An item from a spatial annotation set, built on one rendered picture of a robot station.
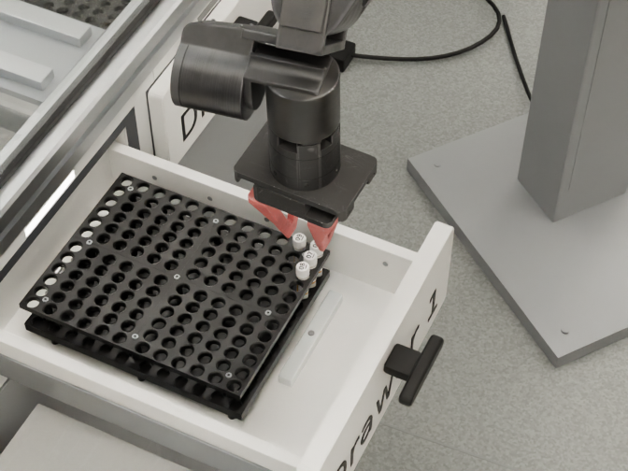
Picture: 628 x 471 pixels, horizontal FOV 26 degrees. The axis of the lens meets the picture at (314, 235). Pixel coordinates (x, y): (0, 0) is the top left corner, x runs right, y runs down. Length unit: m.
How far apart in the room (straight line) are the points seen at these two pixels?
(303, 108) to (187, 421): 0.30
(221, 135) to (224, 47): 0.53
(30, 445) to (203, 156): 0.41
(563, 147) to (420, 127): 0.41
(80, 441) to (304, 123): 0.43
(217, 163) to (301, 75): 0.57
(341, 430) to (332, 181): 0.20
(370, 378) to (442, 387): 1.12
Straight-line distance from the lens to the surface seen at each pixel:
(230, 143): 1.60
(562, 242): 2.41
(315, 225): 1.10
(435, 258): 1.21
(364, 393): 1.13
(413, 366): 1.16
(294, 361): 1.24
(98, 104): 1.27
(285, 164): 1.07
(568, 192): 2.39
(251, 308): 1.21
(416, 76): 2.72
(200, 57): 1.04
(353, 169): 1.10
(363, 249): 1.27
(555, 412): 2.24
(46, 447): 1.31
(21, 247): 1.24
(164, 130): 1.38
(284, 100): 1.01
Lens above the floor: 1.87
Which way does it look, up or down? 50 degrees down
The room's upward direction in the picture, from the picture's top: straight up
